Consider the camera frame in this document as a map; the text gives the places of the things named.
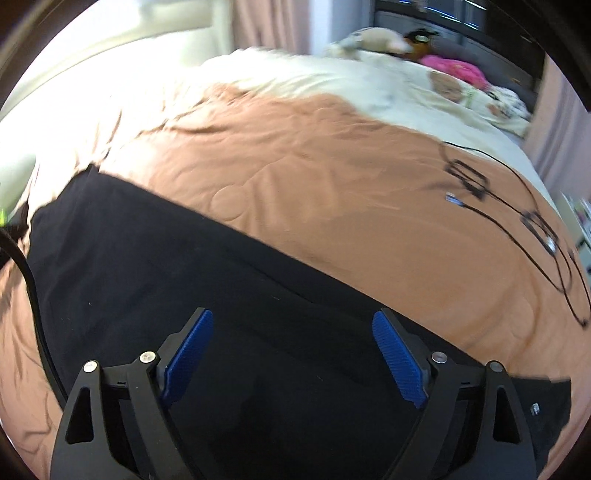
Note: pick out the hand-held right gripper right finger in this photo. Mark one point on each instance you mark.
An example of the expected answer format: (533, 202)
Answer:
(399, 360)

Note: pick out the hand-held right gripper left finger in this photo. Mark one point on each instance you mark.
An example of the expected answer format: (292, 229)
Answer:
(189, 355)

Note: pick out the black pants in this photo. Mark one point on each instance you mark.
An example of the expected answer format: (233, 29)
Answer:
(231, 300)

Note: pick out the orange plush blanket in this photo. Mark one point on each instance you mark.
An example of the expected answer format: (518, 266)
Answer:
(300, 175)

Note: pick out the white nightstand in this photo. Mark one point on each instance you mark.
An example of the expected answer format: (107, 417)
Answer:
(579, 230)

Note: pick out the white printed pillow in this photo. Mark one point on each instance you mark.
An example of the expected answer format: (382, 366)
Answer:
(505, 108)

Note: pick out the pink curtain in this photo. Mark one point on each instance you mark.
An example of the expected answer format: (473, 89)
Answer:
(272, 23)
(558, 129)

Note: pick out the pink cloth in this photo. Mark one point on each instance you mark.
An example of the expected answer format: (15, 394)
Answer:
(452, 71)

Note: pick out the cream printed blanket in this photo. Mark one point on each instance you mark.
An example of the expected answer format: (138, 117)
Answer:
(286, 74)

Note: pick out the brown plush toy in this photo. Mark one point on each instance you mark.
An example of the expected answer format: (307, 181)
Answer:
(420, 44)

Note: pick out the beige plush toy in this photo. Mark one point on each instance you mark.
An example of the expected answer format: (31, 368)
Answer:
(369, 41)

